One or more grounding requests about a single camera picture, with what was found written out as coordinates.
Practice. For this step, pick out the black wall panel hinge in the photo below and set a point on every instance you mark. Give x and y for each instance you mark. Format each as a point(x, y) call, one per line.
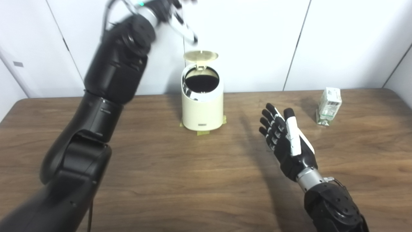
point(65, 44)

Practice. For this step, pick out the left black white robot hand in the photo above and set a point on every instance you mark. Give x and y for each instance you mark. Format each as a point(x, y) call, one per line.
point(165, 9)

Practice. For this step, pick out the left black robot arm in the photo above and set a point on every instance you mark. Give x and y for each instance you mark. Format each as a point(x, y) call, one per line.
point(112, 71)

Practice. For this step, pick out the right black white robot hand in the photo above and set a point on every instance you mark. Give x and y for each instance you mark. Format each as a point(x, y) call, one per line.
point(294, 161)

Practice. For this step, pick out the gray wall label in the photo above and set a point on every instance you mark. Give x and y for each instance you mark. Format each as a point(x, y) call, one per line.
point(18, 64)

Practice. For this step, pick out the round cream bin lid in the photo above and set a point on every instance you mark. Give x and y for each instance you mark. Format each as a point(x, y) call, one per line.
point(200, 55)

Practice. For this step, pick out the green white milk carton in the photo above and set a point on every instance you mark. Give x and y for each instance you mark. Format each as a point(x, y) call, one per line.
point(329, 106)

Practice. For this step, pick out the cream-colored cylindrical bin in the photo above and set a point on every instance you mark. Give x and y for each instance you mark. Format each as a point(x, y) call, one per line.
point(202, 109)

